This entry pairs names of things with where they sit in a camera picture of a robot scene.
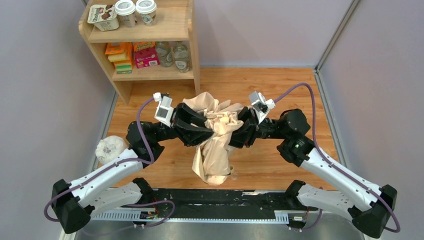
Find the white lidded cup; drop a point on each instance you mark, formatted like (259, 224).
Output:
(147, 11)
(126, 9)

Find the white crumpled plastic bag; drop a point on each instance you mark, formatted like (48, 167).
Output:
(109, 148)

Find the orange sponge pack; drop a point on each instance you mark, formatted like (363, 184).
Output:
(120, 54)

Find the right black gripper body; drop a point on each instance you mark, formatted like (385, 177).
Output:
(250, 123)

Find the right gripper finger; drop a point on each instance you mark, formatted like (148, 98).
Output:
(242, 137)
(245, 115)

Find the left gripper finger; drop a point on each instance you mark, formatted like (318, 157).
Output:
(193, 135)
(189, 116)

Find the clear glass bottle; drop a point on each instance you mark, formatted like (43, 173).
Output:
(181, 57)
(164, 52)

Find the beige folding umbrella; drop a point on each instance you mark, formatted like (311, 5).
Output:
(211, 159)

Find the right clear glass bottle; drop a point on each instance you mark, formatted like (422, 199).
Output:
(181, 57)

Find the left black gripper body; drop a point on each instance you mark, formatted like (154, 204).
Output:
(177, 120)

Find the pink orange snack box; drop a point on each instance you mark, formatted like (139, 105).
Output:
(144, 54)

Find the right white lidded cup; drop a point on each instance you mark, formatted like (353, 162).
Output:
(147, 11)

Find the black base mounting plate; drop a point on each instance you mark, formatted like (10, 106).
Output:
(223, 204)

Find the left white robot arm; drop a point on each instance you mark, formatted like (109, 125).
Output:
(76, 202)

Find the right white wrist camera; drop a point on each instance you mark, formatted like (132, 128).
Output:
(260, 105)

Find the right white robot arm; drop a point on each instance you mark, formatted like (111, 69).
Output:
(367, 205)

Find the wooden shelf unit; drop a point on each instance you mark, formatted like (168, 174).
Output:
(175, 21)

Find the aluminium frame rail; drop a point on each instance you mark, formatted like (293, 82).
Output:
(143, 217)

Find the left clear glass bottle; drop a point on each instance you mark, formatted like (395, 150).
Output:
(164, 52)

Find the Chobani yogurt tub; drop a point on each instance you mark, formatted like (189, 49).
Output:
(104, 17)

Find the left white lidded cup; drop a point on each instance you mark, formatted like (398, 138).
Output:
(126, 9)

